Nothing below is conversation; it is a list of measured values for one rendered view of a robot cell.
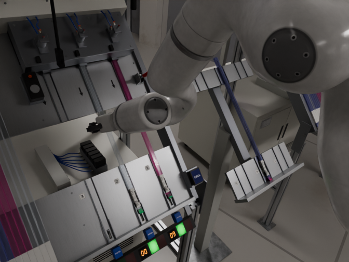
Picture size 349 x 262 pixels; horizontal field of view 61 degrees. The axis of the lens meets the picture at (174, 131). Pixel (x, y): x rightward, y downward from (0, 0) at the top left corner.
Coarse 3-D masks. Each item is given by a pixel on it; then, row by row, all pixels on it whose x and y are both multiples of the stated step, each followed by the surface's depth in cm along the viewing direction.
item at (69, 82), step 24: (0, 48) 82; (0, 72) 81; (48, 72) 87; (72, 72) 91; (96, 72) 95; (0, 96) 80; (24, 96) 83; (48, 96) 86; (72, 96) 89; (120, 96) 97; (24, 120) 81; (48, 120) 84
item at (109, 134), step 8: (88, 80) 92; (88, 88) 92; (96, 96) 92; (96, 104) 91; (112, 136) 91; (112, 144) 91; (120, 160) 91; (120, 168) 91; (128, 176) 91; (128, 184) 90; (136, 208) 91
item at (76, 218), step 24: (144, 168) 95; (168, 168) 100; (72, 192) 83; (96, 192) 86; (120, 192) 90; (144, 192) 93; (48, 216) 79; (72, 216) 81; (96, 216) 84; (120, 216) 88; (144, 216) 91; (72, 240) 80; (96, 240) 83
